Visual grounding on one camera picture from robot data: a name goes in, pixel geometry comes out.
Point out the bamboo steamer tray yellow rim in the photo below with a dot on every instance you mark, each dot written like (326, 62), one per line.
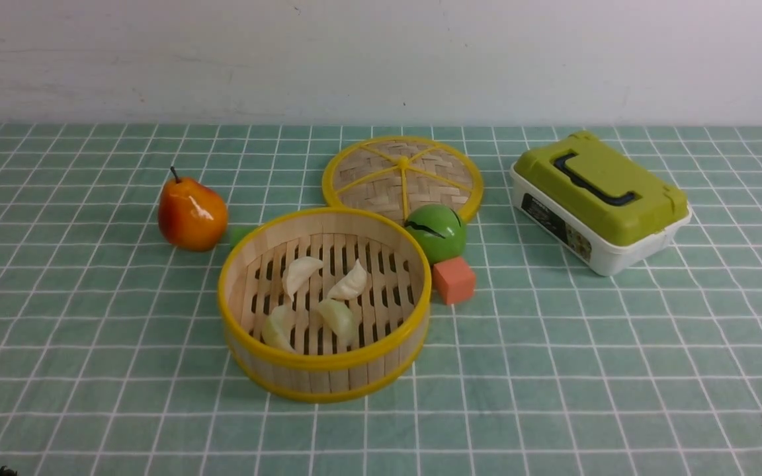
(393, 313)

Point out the green checkered tablecloth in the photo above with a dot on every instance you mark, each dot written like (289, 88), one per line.
(113, 362)

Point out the pale green dumpling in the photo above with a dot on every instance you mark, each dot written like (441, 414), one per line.
(340, 319)
(278, 327)

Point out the orange red toy pear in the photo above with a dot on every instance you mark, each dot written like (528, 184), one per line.
(191, 216)

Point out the small green block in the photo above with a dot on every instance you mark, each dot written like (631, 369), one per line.
(238, 234)

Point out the green lid white storage box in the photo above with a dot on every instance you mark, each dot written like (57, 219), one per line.
(606, 209)

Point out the black object bottom left edge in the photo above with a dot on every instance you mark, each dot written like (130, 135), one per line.
(8, 471)

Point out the woven bamboo steamer lid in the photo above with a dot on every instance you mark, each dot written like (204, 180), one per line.
(394, 175)

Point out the orange foam cube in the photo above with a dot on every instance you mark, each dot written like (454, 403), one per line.
(454, 280)

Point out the green toy apple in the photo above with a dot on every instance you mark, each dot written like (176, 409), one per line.
(439, 230)

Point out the white dumpling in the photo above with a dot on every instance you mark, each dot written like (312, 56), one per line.
(298, 273)
(351, 285)

